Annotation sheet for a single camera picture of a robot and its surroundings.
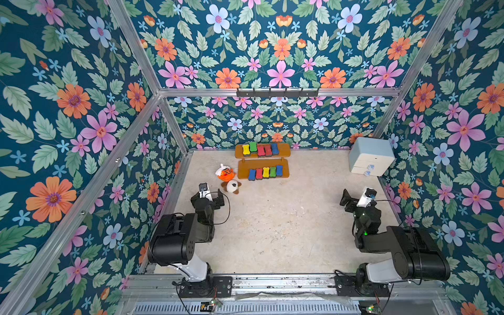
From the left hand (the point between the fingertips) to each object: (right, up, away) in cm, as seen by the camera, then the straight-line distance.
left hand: (209, 189), depth 92 cm
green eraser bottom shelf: (+31, +8, +12) cm, 34 cm away
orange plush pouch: (+6, +7, +10) cm, 13 cm away
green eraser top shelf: (+20, +22, +10) cm, 31 cm away
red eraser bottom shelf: (+24, +7, +13) cm, 28 cm away
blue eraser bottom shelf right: (+35, +8, +17) cm, 40 cm away
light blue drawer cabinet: (+81, +16, +6) cm, 83 cm away
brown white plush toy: (+9, +1, +8) cm, 13 cm away
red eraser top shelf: (+24, +19, +6) cm, 31 cm away
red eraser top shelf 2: (+28, +19, +6) cm, 35 cm away
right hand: (+68, 0, -5) cm, 68 cm away
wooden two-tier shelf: (+25, +14, +22) cm, 36 cm away
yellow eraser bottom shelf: (+27, +7, +13) cm, 31 cm away
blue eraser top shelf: (+32, +21, +8) cm, 39 cm away
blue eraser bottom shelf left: (+20, +6, +12) cm, 24 cm away
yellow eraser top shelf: (+17, +20, +7) cm, 27 cm away
